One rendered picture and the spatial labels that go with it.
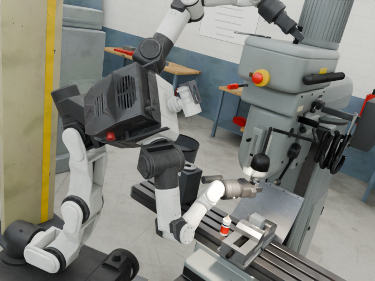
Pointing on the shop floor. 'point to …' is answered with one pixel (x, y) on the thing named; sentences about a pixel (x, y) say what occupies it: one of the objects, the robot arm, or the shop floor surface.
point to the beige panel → (29, 110)
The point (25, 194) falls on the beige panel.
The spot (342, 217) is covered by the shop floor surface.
